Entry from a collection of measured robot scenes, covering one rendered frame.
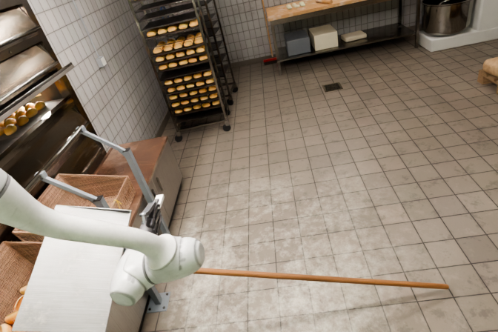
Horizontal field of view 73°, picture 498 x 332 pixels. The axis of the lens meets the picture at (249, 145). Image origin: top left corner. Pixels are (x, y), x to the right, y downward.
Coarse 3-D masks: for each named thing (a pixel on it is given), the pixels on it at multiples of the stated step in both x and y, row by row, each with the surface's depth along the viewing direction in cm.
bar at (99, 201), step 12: (84, 132) 213; (108, 144) 218; (132, 156) 223; (48, 168) 177; (132, 168) 227; (36, 180) 167; (48, 180) 173; (144, 180) 235; (72, 192) 177; (84, 192) 179; (144, 192) 237; (96, 204) 180; (156, 300) 225; (168, 300) 228
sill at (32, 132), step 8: (64, 104) 258; (56, 112) 248; (40, 120) 236; (48, 120) 237; (32, 128) 226; (40, 128) 228; (24, 136) 216; (32, 136) 220; (16, 144) 208; (24, 144) 212; (8, 152) 200; (16, 152) 205; (0, 160) 193; (8, 160) 198
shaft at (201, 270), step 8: (200, 272) 163; (208, 272) 164; (216, 272) 164; (224, 272) 165; (232, 272) 166; (240, 272) 167; (248, 272) 168; (256, 272) 169; (264, 272) 170; (304, 280) 174; (312, 280) 175; (320, 280) 176; (328, 280) 176; (336, 280) 177; (344, 280) 178; (352, 280) 179; (360, 280) 180; (368, 280) 181; (376, 280) 183; (384, 280) 184; (392, 280) 186; (440, 288) 190; (448, 288) 192
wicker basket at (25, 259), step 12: (0, 252) 179; (12, 252) 184; (24, 252) 186; (36, 252) 186; (0, 264) 176; (12, 264) 182; (24, 264) 188; (12, 276) 179; (24, 276) 185; (0, 288) 172; (12, 288) 177; (0, 300) 170; (0, 312) 167; (12, 312) 173
